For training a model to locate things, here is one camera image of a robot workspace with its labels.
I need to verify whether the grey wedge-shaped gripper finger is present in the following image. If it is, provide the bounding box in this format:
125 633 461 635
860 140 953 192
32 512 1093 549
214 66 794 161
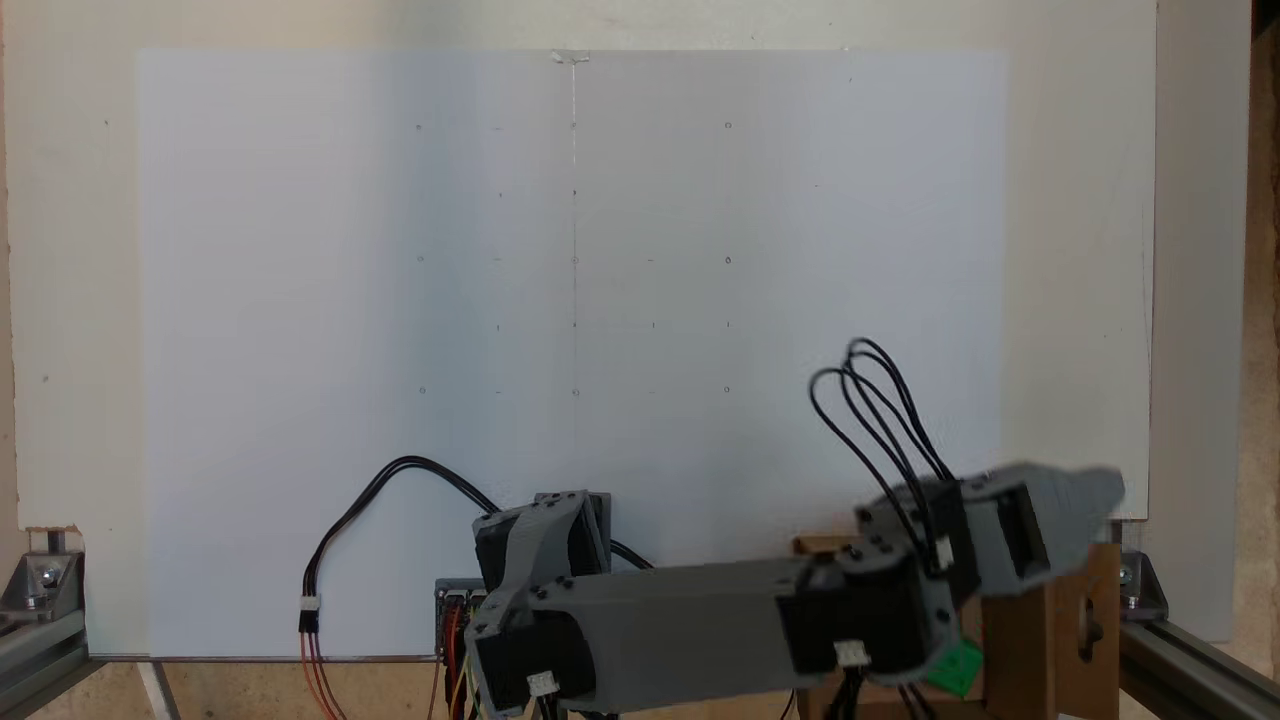
1040 464 1127 579

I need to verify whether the green die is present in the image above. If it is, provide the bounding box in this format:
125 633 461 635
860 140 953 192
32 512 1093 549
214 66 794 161
925 640 987 699

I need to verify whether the brown cardboard box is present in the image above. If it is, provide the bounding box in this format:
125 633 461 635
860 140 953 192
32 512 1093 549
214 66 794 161
793 533 1123 720

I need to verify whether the circuit board with white connectors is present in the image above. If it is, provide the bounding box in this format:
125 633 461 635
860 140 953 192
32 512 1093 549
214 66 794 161
433 578 491 663

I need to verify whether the white paper sheet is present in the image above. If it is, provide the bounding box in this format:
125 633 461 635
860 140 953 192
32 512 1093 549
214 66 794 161
135 48 1008 661

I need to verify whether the metal corner bracket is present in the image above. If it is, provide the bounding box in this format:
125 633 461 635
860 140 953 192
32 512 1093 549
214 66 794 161
0 528 87 616
1112 520 1169 623

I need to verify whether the black motor wire bundle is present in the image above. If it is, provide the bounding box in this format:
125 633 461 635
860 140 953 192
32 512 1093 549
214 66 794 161
807 337 959 576

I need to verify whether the aluminium frame rail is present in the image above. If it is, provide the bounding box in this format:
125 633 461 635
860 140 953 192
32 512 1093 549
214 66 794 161
1118 618 1280 720
0 608 93 720

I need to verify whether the red and orange wire pair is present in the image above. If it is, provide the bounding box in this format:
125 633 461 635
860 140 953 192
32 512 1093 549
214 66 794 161
300 630 349 720

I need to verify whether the long black cable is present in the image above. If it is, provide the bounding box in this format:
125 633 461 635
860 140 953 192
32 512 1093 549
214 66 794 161
298 455 503 635

